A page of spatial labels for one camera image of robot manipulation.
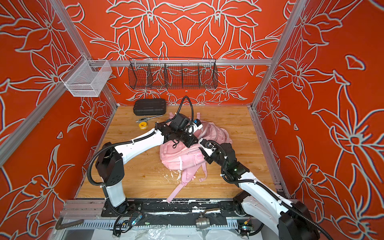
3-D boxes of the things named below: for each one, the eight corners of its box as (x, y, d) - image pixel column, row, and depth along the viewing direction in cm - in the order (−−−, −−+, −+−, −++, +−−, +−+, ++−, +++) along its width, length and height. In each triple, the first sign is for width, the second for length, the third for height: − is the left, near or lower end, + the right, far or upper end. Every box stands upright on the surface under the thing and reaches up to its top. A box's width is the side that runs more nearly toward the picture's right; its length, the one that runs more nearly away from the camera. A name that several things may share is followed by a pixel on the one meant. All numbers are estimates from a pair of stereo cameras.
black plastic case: (133, 115, 115) (131, 110, 111) (137, 103, 124) (135, 99, 120) (165, 115, 115) (164, 110, 111) (167, 103, 124) (166, 98, 119)
